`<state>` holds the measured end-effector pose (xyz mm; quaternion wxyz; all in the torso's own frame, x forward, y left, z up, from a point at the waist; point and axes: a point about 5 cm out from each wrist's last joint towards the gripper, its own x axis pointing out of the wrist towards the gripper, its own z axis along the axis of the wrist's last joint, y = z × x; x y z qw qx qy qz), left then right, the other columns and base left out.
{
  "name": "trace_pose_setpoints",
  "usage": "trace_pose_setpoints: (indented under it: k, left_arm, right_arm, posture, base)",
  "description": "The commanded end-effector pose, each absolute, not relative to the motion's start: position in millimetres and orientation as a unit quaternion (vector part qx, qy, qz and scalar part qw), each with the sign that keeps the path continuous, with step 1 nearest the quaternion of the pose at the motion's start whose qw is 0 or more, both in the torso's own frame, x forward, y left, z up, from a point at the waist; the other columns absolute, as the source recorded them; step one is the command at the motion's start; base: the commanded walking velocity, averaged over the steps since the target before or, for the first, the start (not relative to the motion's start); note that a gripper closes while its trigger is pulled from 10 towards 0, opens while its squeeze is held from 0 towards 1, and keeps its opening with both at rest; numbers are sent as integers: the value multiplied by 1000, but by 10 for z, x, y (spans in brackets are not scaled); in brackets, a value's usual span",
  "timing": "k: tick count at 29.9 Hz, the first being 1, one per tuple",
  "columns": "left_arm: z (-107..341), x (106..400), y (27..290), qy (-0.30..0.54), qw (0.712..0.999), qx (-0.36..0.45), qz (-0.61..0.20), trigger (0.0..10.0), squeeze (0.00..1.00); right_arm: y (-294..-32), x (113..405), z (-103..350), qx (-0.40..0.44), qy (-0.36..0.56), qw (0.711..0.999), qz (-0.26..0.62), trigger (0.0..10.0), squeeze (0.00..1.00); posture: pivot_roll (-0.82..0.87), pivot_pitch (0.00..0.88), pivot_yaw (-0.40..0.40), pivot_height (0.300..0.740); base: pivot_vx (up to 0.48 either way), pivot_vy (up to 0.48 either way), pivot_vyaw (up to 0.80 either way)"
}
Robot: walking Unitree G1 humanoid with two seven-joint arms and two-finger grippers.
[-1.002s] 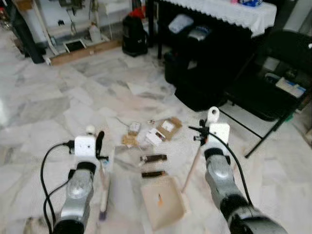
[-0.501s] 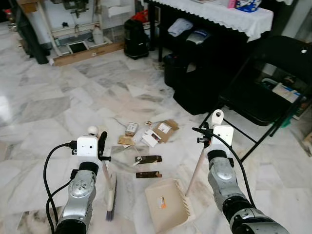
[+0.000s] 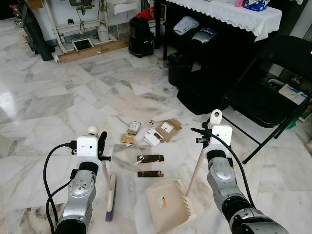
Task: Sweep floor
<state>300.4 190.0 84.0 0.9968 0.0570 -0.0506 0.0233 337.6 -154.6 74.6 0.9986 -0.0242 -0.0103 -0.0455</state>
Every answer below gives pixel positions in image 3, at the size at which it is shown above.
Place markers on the clear plastic sheet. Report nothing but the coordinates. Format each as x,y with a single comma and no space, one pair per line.
126,153

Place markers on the small brown cardboard piece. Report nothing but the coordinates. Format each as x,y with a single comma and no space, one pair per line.
127,139

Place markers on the small printed carton box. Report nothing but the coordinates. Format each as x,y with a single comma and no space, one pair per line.
134,128

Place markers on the brown cardboard with white label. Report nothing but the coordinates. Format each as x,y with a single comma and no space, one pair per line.
170,129

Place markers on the large black bag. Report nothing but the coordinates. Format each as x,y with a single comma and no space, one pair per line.
200,92

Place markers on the dark brown wrapper bar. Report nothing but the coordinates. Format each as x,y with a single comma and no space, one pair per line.
152,158
150,174

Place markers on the white paper card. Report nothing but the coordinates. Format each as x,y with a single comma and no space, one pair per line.
153,137

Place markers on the black folding chair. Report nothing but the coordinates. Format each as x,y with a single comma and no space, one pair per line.
253,97

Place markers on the green cloth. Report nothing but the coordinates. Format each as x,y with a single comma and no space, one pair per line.
292,123

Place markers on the long brown cardboard box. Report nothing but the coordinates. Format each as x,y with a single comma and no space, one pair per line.
92,51

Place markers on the flat printed cardboard box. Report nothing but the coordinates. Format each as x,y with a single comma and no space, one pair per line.
292,93

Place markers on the black bag with silver print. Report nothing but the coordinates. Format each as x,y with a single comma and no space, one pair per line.
204,36

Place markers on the white framed dark tablet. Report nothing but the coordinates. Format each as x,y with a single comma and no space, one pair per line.
83,44

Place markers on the translucent plastic jug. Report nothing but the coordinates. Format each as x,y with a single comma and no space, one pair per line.
103,34

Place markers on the grey folded cloth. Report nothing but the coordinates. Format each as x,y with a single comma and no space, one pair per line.
186,25

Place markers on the black leaning panel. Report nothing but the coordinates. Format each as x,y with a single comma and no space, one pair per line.
39,39

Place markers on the white lace tablecloth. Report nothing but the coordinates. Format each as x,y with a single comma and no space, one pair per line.
229,14

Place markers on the red plastic bag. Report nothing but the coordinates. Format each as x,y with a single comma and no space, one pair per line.
146,14

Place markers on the pink small object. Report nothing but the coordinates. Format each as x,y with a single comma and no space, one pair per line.
239,3

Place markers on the blue white patterned container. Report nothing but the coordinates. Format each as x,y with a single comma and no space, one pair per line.
256,5

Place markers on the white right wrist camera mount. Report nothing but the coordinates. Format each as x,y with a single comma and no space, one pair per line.
222,135

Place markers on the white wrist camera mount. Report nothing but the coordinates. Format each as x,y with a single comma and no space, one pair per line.
222,135
87,146

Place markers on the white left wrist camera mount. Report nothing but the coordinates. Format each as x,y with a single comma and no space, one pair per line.
87,146

